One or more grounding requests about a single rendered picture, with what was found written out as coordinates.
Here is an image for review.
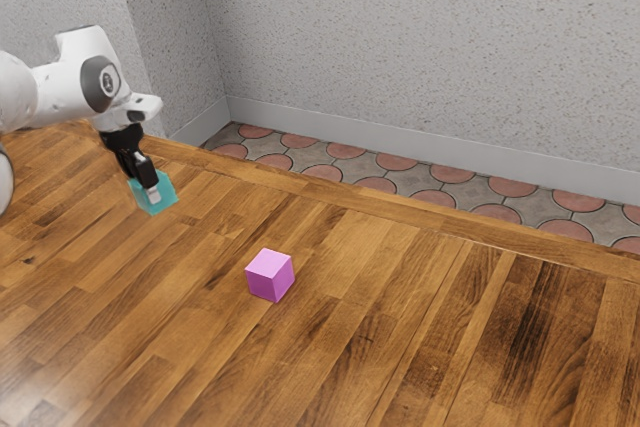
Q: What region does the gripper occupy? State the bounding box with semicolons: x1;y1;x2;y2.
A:
98;123;163;206

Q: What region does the teal block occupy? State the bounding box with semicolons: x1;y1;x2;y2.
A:
126;169;180;217

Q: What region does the pink block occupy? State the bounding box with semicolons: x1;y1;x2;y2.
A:
243;247;296;304

